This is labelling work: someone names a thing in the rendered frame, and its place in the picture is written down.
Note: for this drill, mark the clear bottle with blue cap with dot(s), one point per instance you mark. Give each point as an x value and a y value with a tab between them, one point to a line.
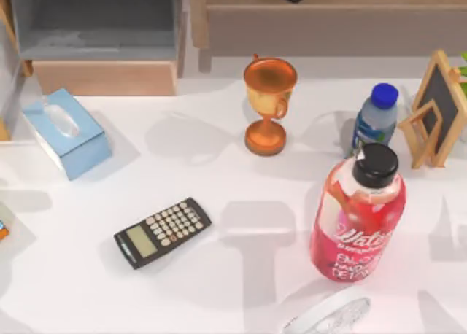
376	120

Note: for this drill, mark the wooden shelf unit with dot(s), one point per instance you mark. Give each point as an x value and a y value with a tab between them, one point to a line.
328	24

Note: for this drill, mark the green plant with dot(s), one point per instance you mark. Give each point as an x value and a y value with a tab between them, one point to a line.
464	71

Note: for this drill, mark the black calculator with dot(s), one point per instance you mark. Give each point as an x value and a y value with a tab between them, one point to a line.
162	233

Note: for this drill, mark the red bottle with black cap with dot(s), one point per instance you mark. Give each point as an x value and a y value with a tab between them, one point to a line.
355	221

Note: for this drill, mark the light blue tissue box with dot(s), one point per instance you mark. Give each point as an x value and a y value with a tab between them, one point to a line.
71	144

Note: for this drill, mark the orange and blue object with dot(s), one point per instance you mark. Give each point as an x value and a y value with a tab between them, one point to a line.
3	229

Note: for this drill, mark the wooden framed blackboard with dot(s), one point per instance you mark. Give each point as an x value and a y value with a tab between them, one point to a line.
436	104

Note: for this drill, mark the bronze trophy cup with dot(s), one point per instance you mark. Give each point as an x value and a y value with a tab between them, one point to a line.
267	104

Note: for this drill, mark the pale wooden drawer front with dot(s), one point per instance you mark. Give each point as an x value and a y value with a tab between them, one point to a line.
104	78

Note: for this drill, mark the white oval object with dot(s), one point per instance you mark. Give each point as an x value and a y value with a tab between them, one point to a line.
328	315

